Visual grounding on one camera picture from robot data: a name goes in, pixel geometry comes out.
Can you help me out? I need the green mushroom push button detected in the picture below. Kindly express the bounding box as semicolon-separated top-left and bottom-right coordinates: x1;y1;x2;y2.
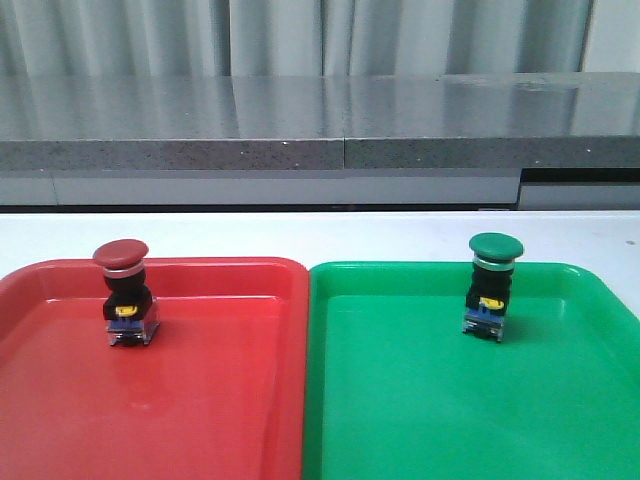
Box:
462;232;524;343

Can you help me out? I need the white pleated curtain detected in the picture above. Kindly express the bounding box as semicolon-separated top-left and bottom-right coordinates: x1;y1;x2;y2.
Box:
1;1;593;77

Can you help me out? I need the green plastic tray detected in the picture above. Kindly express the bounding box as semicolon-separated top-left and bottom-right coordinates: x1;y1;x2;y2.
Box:
303;262;639;479

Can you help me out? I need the red plastic tray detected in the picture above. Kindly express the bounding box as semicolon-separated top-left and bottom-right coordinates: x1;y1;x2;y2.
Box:
1;257;309;479

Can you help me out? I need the red mushroom push button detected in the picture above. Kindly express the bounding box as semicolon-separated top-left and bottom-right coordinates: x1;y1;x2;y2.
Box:
93;239;160;346

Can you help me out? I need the grey stone counter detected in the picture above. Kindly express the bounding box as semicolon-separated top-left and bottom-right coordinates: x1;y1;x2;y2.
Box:
0;71;640;207

